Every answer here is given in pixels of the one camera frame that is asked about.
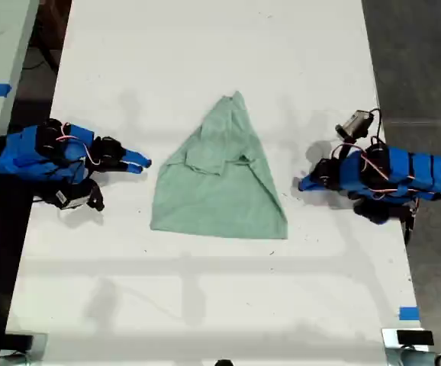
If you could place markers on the short black camera stalk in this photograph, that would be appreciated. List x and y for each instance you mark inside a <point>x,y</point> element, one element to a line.
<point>345,149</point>
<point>96,196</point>

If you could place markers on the black white camera box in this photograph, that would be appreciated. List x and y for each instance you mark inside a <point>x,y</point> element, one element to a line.
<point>69,198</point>
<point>354,122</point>

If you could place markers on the short blue tape strip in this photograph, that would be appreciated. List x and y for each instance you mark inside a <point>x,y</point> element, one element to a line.
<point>409,313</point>

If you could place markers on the small black box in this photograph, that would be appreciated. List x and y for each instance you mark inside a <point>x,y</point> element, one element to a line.
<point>415,338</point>
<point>19,341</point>

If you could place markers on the black table clamp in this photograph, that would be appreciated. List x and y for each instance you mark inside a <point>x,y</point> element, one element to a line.
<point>409,225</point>

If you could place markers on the small black round object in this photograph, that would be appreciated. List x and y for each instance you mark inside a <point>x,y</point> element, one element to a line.
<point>223,363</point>

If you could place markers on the metal corner bracket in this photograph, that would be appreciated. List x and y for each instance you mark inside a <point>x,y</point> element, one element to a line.
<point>389,337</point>
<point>40,345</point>

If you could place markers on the pale green T-shirt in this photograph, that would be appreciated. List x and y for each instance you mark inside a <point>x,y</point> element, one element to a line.
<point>216,190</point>

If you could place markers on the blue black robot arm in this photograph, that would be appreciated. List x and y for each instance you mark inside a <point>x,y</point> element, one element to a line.
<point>26,152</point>
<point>396,171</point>

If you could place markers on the grey metal pipe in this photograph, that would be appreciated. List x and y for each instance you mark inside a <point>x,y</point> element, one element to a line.
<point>3,360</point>
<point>426,359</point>

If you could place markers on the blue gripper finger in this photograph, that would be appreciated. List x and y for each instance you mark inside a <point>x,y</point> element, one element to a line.
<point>310,187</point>
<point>131,167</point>
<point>312,178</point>
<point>137,156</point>

